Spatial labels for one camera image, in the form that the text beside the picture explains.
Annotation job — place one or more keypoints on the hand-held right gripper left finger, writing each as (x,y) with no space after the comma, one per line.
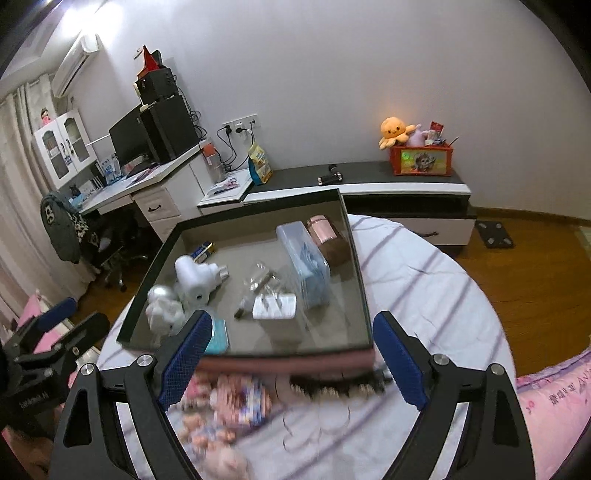
(184,360)

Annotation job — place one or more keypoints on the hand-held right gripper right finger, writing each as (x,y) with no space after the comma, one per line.
(401,360)

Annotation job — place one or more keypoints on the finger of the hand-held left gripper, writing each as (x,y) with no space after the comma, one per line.
(60,309)
(83,332)

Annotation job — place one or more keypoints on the teal case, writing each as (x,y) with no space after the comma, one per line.
(219,334)

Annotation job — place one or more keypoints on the white astronaut figurine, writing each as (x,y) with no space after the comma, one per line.
(164,309)

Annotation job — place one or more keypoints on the pink box with black rim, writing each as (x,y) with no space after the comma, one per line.
(277,334)

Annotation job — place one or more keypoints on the white charger plug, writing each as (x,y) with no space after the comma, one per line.
(274,307)

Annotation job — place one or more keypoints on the blue yellow small pack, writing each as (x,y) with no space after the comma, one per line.
(203,251)

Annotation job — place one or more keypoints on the clear plastic packet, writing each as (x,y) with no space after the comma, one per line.
(261,277)

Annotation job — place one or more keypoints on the clear box of blue masks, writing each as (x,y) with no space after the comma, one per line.
(307,267)

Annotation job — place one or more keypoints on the rose gold can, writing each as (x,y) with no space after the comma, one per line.
(330,237)

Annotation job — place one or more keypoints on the black hair clip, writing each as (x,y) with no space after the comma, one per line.
(337,383)

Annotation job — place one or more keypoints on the small pink doll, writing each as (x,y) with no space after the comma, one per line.
(226,464)
(205,429)

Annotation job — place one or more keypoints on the round table with striped cloth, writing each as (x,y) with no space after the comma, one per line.
(438,295)

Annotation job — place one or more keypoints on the black office chair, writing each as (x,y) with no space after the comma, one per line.
(115,249)

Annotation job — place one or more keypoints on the grey jacket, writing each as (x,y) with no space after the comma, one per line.
(57,226)

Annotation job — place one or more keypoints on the cream curtain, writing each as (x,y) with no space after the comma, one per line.
(18,207)

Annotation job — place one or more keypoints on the white desk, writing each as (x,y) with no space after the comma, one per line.
(157,207)

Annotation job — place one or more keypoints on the blue white product box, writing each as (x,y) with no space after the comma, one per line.
(110,170)

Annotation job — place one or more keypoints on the black bathroom scale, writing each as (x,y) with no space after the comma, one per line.
(495,234)

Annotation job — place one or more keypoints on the white glass-door cabinet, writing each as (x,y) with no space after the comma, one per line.
(60,147)

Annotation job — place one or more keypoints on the pink printed quilt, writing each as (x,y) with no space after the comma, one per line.
(563,415)

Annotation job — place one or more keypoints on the black computer monitor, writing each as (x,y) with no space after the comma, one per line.
(127,138)

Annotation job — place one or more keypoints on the black white low cabinet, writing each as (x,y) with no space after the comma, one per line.
(369,177)

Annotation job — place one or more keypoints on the small pink doll figure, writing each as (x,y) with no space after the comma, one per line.
(45,116)

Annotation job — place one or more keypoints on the small black device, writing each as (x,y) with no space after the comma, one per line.
(330,177)

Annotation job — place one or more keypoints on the orange printed storage box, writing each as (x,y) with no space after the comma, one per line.
(422,161)

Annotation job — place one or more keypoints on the red capped bottle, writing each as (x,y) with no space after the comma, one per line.
(213,161)

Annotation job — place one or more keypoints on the yellow blue snack bag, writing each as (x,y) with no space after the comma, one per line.
(260,164)

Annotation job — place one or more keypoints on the black computer tower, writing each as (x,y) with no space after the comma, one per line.
(168,129)

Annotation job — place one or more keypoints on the purple plush toy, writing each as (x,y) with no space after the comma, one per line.
(418,136)

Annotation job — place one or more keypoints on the orange octopus plush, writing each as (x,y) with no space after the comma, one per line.
(396,131)

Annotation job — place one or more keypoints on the red white packet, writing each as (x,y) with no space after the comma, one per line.
(436,131)

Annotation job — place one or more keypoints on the black speaker box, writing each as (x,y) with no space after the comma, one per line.
(157,85)

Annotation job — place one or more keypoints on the white air conditioner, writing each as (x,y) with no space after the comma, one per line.
(74,64)

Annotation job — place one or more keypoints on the white wall outlet strip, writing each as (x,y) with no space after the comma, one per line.
(240,124)

